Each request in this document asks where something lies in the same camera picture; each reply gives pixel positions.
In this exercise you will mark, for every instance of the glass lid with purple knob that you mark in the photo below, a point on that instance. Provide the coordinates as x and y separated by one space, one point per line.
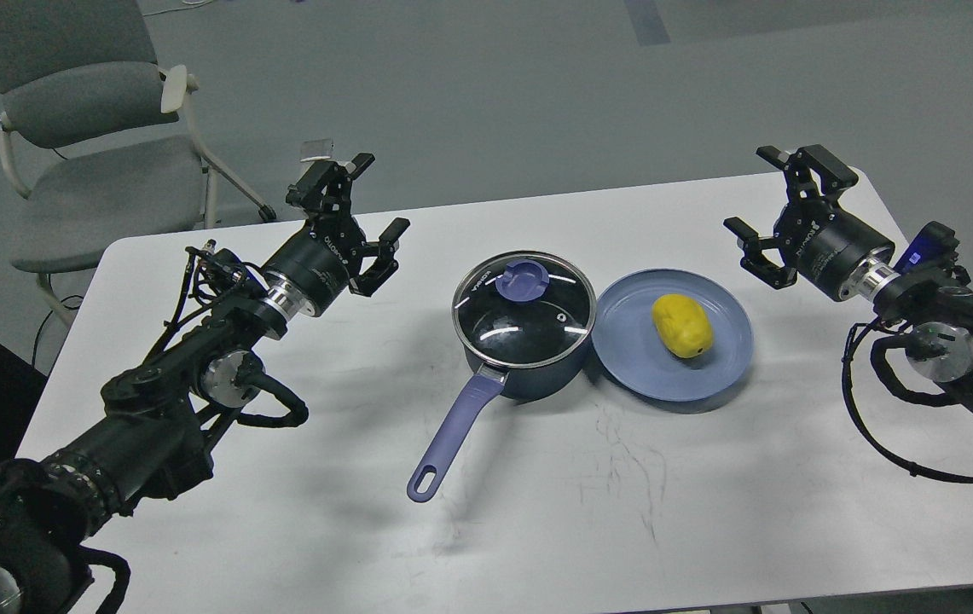
524 309

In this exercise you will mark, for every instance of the blue plate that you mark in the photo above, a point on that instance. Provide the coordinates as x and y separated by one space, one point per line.
630 350

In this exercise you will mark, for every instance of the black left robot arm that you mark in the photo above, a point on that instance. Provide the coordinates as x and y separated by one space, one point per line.
164 417

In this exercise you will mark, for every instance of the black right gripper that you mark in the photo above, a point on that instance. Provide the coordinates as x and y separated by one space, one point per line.
815 236

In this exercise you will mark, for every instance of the yellow potato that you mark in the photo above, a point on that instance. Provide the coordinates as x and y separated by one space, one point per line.
682 325

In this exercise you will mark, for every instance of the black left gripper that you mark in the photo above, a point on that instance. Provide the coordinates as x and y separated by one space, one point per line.
329 253

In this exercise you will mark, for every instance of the dark blue saucepan purple handle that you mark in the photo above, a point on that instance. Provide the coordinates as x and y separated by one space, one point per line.
487 382

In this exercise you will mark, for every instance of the grey office chair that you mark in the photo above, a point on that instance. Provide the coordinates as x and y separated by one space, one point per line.
72 71

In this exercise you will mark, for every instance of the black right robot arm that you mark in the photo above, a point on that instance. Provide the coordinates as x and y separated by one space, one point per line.
922 301

